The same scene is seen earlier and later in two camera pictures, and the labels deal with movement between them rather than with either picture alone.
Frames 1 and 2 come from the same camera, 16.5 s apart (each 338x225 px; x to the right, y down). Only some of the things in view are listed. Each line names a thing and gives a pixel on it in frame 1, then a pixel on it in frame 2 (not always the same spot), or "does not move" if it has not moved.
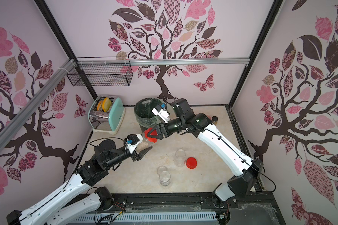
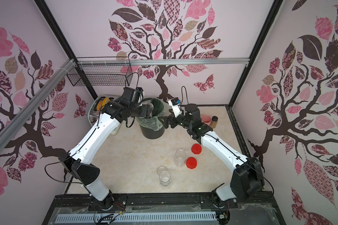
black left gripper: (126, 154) to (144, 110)
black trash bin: (143, 110) does not move
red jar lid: (155, 133) to (196, 148)
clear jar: (164, 177) does not move
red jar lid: (191, 162) does not move
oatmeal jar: (180, 157) does not move
